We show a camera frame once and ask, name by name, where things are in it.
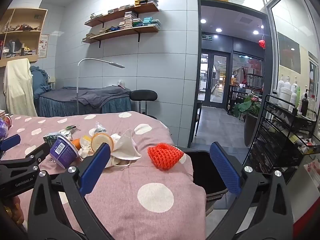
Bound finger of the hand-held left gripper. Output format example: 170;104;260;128
0;134;21;153
15;142;51;167

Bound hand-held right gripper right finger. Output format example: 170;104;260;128
209;142;293;240

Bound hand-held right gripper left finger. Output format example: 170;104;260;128
28;142;112;240

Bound white tissue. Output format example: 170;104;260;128
79;142;97;158

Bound purple yogurt cup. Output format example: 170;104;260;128
49;134;79;169

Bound black trash bin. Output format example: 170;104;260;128
176;150;242;212

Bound red foam fruit net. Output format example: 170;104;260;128
147;142;183;170

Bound person's left hand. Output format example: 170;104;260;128
2;196;25;228

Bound purple plastic bag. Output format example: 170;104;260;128
0;119;9;138

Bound green snack wrapper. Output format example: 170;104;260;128
43;132;59;147

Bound round lid with orange rim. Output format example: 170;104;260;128
90;132;115;153

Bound pink polka dot blanket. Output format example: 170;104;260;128
0;112;208;240

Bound white face mask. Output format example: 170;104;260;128
110;129;142;167

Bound cream coat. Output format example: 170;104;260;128
3;58;38;117

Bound blue duvet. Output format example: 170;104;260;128
30;66;52;99

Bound potted green plant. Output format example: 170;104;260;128
232;94;262;147

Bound massage bed with grey cover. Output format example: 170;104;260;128
34;85;132;117

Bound dark display table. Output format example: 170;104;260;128
226;72;264;111

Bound black stool chair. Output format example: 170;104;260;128
130;90;159;120

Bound glass double door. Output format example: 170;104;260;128
200;50;232;103

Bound white plastic jar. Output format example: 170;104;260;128
278;87;291;109

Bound red white carton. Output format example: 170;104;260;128
291;156;320;233

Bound black pump bottle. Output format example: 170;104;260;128
301;93;310;117

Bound white floor lamp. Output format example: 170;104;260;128
76;58;125;114

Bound stacks of small boxes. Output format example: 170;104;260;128
89;0;159;19

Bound black wire rack trolley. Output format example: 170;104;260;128
246;94;320;183

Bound wall poster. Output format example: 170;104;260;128
39;34;50;59

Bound wooden wall cabinet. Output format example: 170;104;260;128
0;8;48;68

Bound dark door frame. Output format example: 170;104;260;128
187;0;279;148

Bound wooden wall shelf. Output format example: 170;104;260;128
82;25;160;49
84;4;160;29

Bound wooden wall shelves with boxes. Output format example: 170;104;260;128
85;10;160;40

